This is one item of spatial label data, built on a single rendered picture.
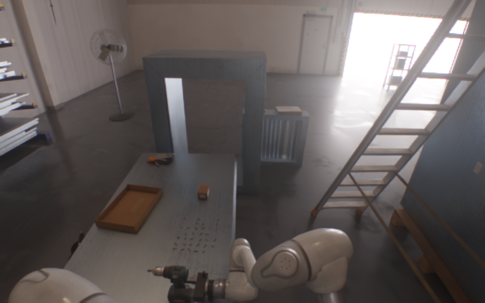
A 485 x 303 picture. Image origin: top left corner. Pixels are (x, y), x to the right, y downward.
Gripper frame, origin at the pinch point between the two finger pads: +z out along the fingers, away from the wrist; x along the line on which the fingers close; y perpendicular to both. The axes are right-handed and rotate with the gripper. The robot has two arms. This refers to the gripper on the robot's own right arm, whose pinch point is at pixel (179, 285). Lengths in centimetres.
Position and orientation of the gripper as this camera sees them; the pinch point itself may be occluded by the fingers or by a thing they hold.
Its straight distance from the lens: 138.3
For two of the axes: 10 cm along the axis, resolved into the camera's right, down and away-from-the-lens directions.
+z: -10.0, -0.4, 0.4
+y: 0.2, -8.8, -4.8
